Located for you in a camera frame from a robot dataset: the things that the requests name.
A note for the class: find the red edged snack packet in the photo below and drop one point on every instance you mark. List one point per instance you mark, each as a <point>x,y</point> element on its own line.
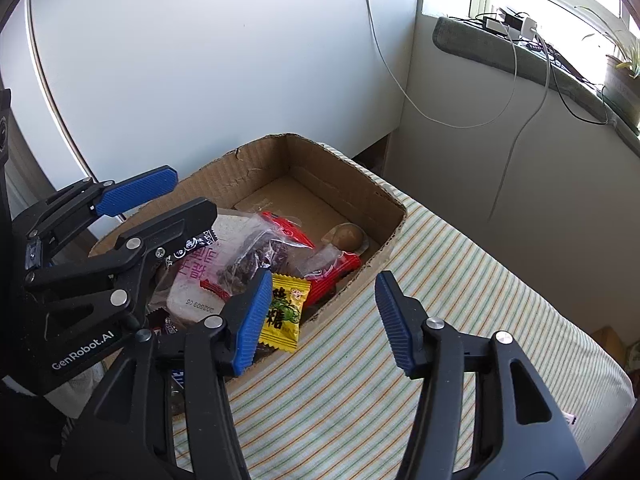
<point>330,280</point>

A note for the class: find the small candy packet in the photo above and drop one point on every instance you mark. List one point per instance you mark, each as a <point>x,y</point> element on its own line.
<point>285,310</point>

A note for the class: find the cardboard box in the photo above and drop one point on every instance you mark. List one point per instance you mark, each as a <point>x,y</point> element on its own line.
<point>325,180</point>

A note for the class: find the braised egg packet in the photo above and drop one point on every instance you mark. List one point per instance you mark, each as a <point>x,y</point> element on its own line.
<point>347,235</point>

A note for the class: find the brown chocolate bar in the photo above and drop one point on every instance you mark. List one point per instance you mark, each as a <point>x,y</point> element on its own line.
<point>167,326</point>
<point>177,390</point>

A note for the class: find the white power adapter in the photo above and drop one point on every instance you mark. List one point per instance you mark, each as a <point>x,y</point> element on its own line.
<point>525,25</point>

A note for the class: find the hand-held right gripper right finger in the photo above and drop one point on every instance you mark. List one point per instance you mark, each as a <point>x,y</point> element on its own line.
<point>395,320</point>

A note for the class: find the sliced bread packet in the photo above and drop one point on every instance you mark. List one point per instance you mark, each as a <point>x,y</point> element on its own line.
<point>195,302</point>

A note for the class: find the clear dried fruit packet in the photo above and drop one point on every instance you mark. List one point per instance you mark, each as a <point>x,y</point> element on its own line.
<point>250,255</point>

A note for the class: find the black flat device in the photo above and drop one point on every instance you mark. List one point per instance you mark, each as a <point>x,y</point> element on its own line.
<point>562,62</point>

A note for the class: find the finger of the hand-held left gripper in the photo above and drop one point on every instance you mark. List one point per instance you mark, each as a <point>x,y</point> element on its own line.
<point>135,190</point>
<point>170,230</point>

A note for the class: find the striped bed sheet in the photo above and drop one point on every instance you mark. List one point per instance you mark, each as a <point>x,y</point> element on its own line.
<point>450,270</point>

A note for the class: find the grey window sill mat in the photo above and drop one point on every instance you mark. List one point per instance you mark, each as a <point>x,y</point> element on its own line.
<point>530,65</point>

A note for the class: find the potted plant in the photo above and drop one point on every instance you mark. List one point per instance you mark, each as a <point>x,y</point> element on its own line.
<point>622,90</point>

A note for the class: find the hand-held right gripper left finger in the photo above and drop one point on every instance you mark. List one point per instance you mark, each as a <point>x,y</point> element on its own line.
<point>252,320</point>

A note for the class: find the small brown box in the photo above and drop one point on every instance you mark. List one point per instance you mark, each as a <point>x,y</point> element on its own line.
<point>609,342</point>

